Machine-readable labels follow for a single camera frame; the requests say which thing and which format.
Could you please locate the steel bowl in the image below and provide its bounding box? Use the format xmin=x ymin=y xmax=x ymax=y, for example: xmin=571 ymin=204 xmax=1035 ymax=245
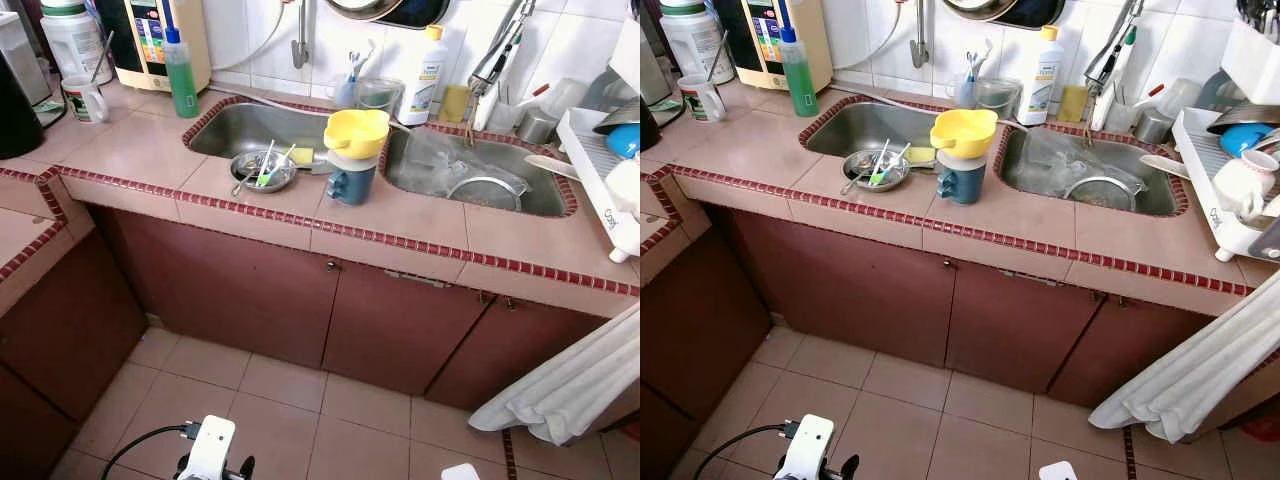
xmin=229 ymin=150 xmax=299 ymax=195
xmin=842 ymin=150 xmax=912 ymax=194

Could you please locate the teal plastic cup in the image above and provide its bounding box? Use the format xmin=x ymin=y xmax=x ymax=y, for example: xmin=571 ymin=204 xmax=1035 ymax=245
xmin=935 ymin=158 xmax=988 ymax=206
xmin=326 ymin=160 xmax=379 ymax=208

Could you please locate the white stick green handle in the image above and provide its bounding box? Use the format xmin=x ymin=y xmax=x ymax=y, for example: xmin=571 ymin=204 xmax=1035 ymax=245
xmin=262 ymin=145 xmax=298 ymax=189
xmin=875 ymin=143 xmax=913 ymax=188

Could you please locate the chrome kitchen faucet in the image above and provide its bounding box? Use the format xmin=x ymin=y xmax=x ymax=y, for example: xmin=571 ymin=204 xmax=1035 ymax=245
xmin=1083 ymin=0 xmax=1146 ymax=148
xmin=465 ymin=0 xmax=538 ymax=148

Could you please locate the brown cabinet door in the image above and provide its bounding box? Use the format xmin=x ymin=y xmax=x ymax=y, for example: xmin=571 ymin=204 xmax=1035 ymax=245
xmin=1045 ymin=295 xmax=1216 ymax=409
xmin=0 ymin=230 xmax=149 ymax=421
xmin=945 ymin=262 xmax=1101 ymax=393
xmin=640 ymin=230 xmax=771 ymax=421
xmin=715 ymin=205 xmax=956 ymax=366
xmin=425 ymin=295 xmax=611 ymax=411
xmin=322 ymin=262 xmax=491 ymax=396
xmin=95 ymin=205 xmax=341 ymax=371

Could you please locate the white cloth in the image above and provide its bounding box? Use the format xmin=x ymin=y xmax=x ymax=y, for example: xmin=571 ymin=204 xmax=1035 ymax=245
xmin=1088 ymin=295 xmax=1280 ymax=444
xmin=468 ymin=303 xmax=641 ymax=447

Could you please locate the steel sink basin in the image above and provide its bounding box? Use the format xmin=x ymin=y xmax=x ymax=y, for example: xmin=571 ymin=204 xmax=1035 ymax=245
xmin=383 ymin=125 xmax=578 ymax=218
xmin=800 ymin=97 xmax=946 ymax=161
xmin=183 ymin=97 xmax=336 ymax=163
xmin=995 ymin=125 xmax=1191 ymax=218

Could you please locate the white ceramic cup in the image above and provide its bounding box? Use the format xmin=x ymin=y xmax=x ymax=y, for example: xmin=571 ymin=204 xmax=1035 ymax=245
xmin=605 ymin=158 xmax=641 ymax=219
xmin=1212 ymin=148 xmax=1280 ymax=223

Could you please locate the white dish rack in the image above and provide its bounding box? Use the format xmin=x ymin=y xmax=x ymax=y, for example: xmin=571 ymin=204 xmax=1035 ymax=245
xmin=555 ymin=105 xmax=641 ymax=264
xmin=1172 ymin=105 xmax=1280 ymax=264

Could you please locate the steel mesh strainer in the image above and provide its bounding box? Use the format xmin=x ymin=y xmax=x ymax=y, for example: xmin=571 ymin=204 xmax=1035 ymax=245
xmin=1062 ymin=175 xmax=1141 ymax=212
xmin=446 ymin=175 xmax=525 ymax=212

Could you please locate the clear plastic bag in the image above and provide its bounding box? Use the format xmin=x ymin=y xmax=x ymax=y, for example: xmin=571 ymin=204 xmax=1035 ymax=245
xmin=400 ymin=130 xmax=533 ymax=198
xmin=1015 ymin=130 xmax=1149 ymax=198

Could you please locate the thin white tube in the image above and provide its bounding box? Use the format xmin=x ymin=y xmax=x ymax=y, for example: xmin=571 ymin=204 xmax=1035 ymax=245
xmin=830 ymin=88 xmax=946 ymax=109
xmin=205 ymin=85 xmax=336 ymax=111

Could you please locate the green dish soap bottle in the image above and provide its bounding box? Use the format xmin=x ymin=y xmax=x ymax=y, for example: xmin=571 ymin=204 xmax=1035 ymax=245
xmin=163 ymin=26 xmax=201 ymax=119
xmin=779 ymin=26 xmax=820 ymax=119

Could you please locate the blue bowl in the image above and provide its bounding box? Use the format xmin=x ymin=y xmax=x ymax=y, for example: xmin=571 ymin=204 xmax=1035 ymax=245
xmin=1218 ymin=122 xmax=1276 ymax=159
xmin=605 ymin=122 xmax=641 ymax=160

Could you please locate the white printed mug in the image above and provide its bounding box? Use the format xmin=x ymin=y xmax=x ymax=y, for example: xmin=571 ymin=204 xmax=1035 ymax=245
xmin=62 ymin=75 xmax=109 ymax=125
xmin=678 ymin=75 xmax=728 ymax=124

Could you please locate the clear plastic pail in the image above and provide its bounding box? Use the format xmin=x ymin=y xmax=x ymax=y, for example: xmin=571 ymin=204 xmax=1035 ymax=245
xmin=975 ymin=78 xmax=1023 ymax=119
xmin=355 ymin=78 xmax=406 ymax=117

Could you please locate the steel pot lid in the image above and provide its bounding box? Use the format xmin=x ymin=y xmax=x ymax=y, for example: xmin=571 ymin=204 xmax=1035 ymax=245
xmin=1205 ymin=98 xmax=1280 ymax=136
xmin=590 ymin=95 xmax=641 ymax=136

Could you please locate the wooden spatula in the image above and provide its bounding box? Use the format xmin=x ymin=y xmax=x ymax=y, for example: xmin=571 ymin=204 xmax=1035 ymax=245
xmin=524 ymin=152 xmax=583 ymax=184
xmin=1140 ymin=152 xmax=1196 ymax=182

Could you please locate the mustard yellow sponge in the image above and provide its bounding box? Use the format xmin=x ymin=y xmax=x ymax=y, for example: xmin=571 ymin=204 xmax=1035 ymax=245
xmin=1058 ymin=84 xmax=1089 ymax=124
xmin=440 ymin=84 xmax=471 ymax=124

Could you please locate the white blue toothbrush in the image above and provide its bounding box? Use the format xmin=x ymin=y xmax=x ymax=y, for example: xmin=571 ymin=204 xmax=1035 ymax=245
xmin=347 ymin=40 xmax=378 ymax=83
xmin=963 ymin=40 xmax=994 ymax=83

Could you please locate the white bottle yellow cap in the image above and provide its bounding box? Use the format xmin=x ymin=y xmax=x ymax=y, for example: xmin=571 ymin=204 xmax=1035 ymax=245
xmin=1017 ymin=25 xmax=1065 ymax=127
xmin=399 ymin=25 xmax=449 ymax=127

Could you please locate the beige water filter appliance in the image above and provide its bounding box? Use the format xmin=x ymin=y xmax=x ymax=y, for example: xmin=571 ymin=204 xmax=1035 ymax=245
xmin=95 ymin=0 xmax=212 ymax=93
xmin=712 ymin=0 xmax=834 ymax=93

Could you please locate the long steel spoon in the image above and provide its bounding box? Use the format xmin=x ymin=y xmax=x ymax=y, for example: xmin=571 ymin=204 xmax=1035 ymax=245
xmin=90 ymin=30 xmax=116 ymax=86

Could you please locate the grey plastic container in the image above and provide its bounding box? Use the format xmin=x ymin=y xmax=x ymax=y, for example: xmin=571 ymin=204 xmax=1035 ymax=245
xmin=0 ymin=12 xmax=51 ymax=106
xmin=640 ymin=30 xmax=673 ymax=106

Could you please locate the white jar green lid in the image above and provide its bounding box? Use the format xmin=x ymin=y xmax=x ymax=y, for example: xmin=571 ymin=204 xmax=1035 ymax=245
xmin=40 ymin=0 xmax=113 ymax=86
xmin=660 ymin=0 xmax=736 ymax=86

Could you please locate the steel cup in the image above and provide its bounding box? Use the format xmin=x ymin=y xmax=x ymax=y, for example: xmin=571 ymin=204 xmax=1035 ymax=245
xmin=1133 ymin=108 xmax=1176 ymax=147
xmin=517 ymin=108 xmax=559 ymax=147

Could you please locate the white utensil caddy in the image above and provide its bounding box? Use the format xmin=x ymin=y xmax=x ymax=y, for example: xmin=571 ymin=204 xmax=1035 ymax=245
xmin=1222 ymin=15 xmax=1280 ymax=106
xmin=610 ymin=20 xmax=641 ymax=96

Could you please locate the steel wok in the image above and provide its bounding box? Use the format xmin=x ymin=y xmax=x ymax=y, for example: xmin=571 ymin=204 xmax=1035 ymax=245
xmin=940 ymin=0 xmax=1021 ymax=23
xmin=322 ymin=0 xmax=401 ymax=23

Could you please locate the black pan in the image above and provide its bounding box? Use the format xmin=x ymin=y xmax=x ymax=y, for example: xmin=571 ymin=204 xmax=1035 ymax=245
xmin=375 ymin=0 xmax=451 ymax=29
xmin=990 ymin=0 xmax=1068 ymax=29

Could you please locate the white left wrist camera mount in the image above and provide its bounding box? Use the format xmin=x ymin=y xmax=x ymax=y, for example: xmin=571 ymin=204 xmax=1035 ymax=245
xmin=180 ymin=415 xmax=238 ymax=480
xmin=775 ymin=414 xmax=836 ymax=480

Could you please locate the white power cable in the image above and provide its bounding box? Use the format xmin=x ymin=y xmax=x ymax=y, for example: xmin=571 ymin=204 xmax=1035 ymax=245
xmin=830 ymin=0 xmax=906 ymax=73
xmin=208 ymin=0 xmax=293 ymax=73

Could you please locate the metal wall tap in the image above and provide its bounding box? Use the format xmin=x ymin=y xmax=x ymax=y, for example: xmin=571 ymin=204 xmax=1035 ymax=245
xmin=909 ymin=0 xmax=932 ymax=69
xmin=291 ymin=0 xmax=314 ymax=69

